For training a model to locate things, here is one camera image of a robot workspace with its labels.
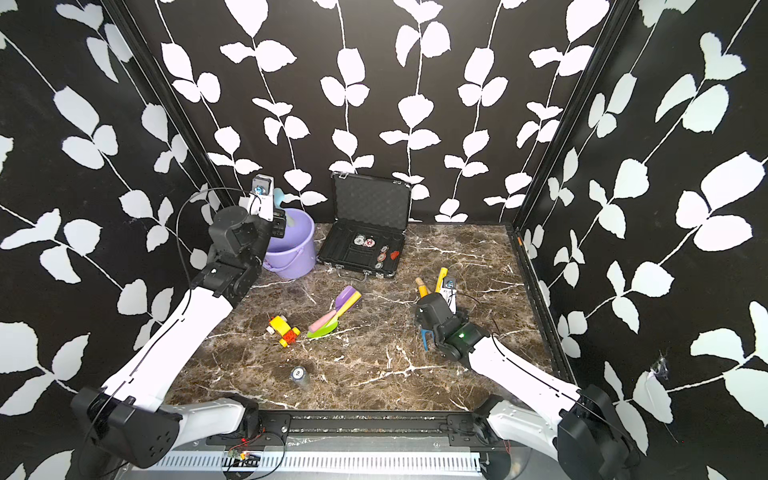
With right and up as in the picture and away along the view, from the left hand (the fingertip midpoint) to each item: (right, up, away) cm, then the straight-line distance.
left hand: (266, 191), depth 69 cm
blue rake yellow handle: (+39, -40, +22) cm, 60 cm away
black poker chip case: (+22, -1, +43) cm, 49 cm away
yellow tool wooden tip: (+40, -27, +30) cm, 56 cm away
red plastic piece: (+30, -16, +40) cm, 53 cm away
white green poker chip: (+16, -10, +46) cm, 50 cm away
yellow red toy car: (-2, -39, +18) cm, 43 cm away
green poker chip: (+25, -19, +36) cm, 48 cm away
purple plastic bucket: (-1, -16, +22) cm, 27 cm away
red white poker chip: (+21, -11, +44) cm, 50 cm away
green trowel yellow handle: (+10, -38, +23) cm, 46 cm away
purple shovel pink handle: (+13, -29, +29) cm, 44 cm away
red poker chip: (+25, -17, +39) cm, 49 cm away
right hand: (+41, -29, +16) cm, 53 cm away
